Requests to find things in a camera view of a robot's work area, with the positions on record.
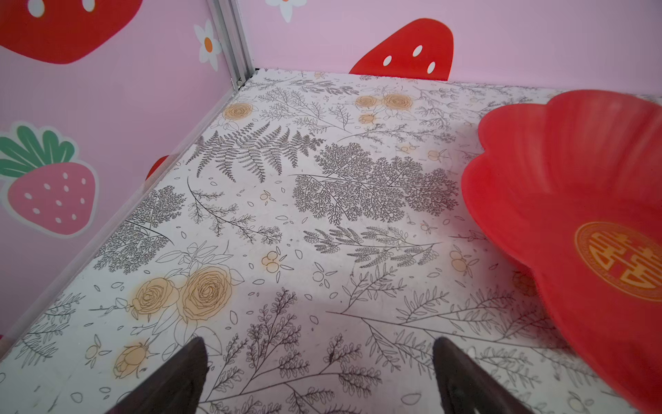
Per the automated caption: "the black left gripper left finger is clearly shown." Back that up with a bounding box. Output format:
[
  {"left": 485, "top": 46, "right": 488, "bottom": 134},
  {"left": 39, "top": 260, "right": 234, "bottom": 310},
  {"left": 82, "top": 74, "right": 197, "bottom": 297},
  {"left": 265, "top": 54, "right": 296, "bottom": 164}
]
[{"left": 108, "top": 337, "right": 209, "bottom": 414}]

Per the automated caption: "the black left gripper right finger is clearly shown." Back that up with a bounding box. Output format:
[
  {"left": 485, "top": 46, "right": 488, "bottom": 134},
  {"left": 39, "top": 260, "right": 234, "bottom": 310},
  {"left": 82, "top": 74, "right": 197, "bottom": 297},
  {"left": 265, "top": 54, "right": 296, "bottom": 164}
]
[{"left": 432, "top": 337, "right": 531, "bottom": 414}]

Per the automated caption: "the red flower-shaped fruit bowl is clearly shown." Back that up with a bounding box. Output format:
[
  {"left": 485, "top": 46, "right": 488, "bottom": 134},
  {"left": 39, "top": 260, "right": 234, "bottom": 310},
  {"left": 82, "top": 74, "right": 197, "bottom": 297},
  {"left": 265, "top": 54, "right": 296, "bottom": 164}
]
[{"left": 461, "top": 90, "right": 661, "bottom": 413}]

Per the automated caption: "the aluminium corner frame post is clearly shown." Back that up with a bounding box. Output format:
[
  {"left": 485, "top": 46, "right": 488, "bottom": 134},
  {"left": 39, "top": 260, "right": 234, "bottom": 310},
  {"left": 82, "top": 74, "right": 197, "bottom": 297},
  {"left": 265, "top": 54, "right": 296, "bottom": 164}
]
[{"left": 207, "top": 0, "right": 255, "bottom": 91}]

